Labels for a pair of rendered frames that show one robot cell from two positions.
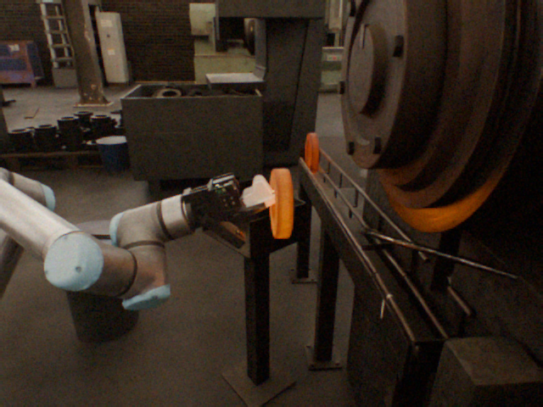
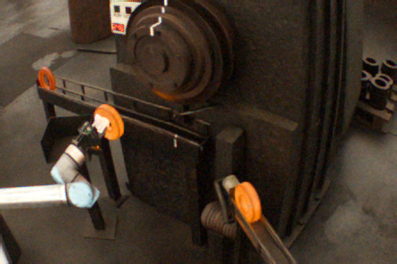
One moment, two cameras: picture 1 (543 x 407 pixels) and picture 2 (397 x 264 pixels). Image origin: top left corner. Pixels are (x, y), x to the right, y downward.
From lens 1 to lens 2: 117 cm
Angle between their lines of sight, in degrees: 43
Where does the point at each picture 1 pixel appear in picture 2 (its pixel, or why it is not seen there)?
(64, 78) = not seen: outside the picture
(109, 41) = not seen: outside the picture
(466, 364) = (226, 139)
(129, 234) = (68, 175)
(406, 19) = (181, 51)
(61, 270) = (82, 198)
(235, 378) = (91, 234)
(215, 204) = (90, 140)
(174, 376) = (66, 252)
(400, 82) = (184, 67)
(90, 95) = not seen: outside the picture
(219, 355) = (72, 230)
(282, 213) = (120, 126)
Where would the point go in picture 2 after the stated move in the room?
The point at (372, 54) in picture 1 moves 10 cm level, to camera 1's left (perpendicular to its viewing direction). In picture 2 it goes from (162, 57) to (142, 69)
